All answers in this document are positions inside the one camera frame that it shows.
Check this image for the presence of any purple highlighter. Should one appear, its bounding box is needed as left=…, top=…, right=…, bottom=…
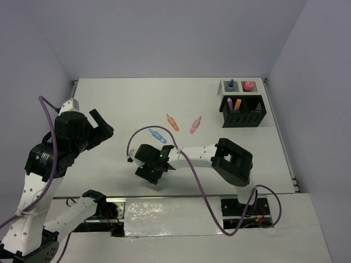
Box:
left=227, top=98, right=234, bottom=111

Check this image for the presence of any orange tip grey highlighter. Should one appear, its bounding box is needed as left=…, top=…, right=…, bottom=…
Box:
left=234, top=99, right=242, bottom=111

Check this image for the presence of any blue cap clear bottle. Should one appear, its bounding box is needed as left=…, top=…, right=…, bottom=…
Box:
left=227, top=79, right=235, bottom=92

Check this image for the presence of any pink cap glue bottle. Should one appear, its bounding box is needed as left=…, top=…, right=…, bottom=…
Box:
left=243, top=81, right=254, bottom=92

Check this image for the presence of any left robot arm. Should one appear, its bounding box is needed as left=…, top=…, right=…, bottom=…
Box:
left=1, top=110, right=114, bottom=262

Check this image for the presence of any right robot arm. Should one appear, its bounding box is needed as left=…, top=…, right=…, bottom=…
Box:
left=128, top=138, right=258, bottom=214

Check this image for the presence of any blue highlighter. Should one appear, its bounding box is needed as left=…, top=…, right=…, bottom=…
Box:
left=149, top=129, right=167, bottom=144

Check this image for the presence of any pink highlighter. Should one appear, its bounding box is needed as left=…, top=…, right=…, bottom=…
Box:
left=189, top=116, right=202, bottom=134

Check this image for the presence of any black slotted organizer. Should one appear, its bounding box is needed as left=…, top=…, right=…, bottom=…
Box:
left=219, top=95, right=267, bottom=128

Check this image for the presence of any white two-cell organizer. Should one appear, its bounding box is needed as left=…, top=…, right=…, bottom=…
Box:
left=217, top=79, right=258, bottom=96

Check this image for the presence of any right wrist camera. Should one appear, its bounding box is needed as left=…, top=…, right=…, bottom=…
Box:
left=127, top=149, right=144, bottom=168

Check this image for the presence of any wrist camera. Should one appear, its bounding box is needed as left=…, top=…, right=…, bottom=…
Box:
left=58, top=98, right=80, bottom=115
left=127, top=149, right=144, bottom=168

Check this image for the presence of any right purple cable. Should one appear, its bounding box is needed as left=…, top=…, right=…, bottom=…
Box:
left=127, top=126, right=282, bottom=237

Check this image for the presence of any purple cable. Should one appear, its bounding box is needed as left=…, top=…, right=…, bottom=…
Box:
left=0, top=95, right=72, bottom=263
left=127, top=126, right=282, bottom=237

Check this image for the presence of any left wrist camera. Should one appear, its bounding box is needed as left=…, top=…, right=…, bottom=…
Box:
left=58, top=98, right=80, bottom=115

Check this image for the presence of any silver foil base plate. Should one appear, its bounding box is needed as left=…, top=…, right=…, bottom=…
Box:
left=124, top=197, right=222, bottom=237

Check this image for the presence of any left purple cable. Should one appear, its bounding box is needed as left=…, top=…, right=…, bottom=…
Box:
left=0, top=95, right=72, bottom=263

